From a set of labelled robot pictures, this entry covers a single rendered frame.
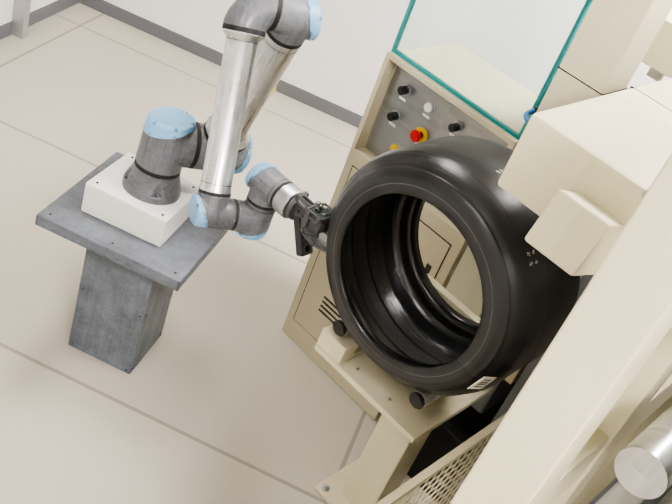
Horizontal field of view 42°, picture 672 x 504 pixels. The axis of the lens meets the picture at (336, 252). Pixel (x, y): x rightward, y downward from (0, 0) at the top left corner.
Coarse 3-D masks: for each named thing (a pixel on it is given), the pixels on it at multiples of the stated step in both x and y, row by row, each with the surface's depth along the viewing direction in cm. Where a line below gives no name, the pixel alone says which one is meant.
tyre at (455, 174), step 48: (432, 144) 198; (480, 144) 200; (384, 192) 196; (432, 192) 188; (480, 192) 183; (336, 240) 211; (384, 240) 235; (480, 240) 182; (336, 288) 215; (384, 288) 234; (432, 288) 235; (528, 288) 182; (576, 288) 197; (384, 336) 225; (432, 336) 231; (480, 336) 188; (528, 336) 187; (432, 384) 202
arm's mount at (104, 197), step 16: (128, 160) 291; (96, 176) 276; (112, 176) 280; (96, 192) 272; (112, 192) 272; (192, 192) 289; (96, 208) 275; (112, 208) 273; (128, 208) 271; (144, 208) 271; (160, 208) 275; (176, 208) 278; (112, 224) 277; (128, 224) 275; (144, 224) 273; (160, 224) 271; (176, 224) 282; (160, 240) 274
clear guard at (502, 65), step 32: (416, 0) 274; (448, 0) 266; (480, 0) 258; (512, 0) 251; (544, 0) 245; (576, 0) 238; (416, 32) 277; (448, 32) 269; (480, 32) 261; (512, 32) 254; (544, 32) 247; (576, 32) 241; (416, 64) 279; (448, 64) 272; (480, 64) 264; (512, 64) 256; (544, 64) 249; (480, 96) 266; (512, 96) 259; (512, 128) 262
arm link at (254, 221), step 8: (240, 200) 244; (248, 200) 242; (240, 208) 241; (248, 208) 242; (256, 208) 241; (264, 208) 241; (272, 208) 242; (240, 216) 241; (248, 216) 242; (256, 216) 242; (264, 216) 243; (272, 216) 245; (240, 224) 242; (248, 224) 243; (256, 224) 244; (264, 224) 245; (240, 232) 247; (248, 232) 245; (256, 232) 246; (264, 232) 247
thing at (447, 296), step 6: (432, 282) 245; (438, 288) 244; (444, 288) 245; (444, 294) 243; (450, 294) 243; (450, 300) 242; (456, 300) 242; (456, 306) 241; (462, 306) 241; (462, 312) 240; (468, 312) 239; (468, 318) 239; (474, 318) 238; (480, 318) 239
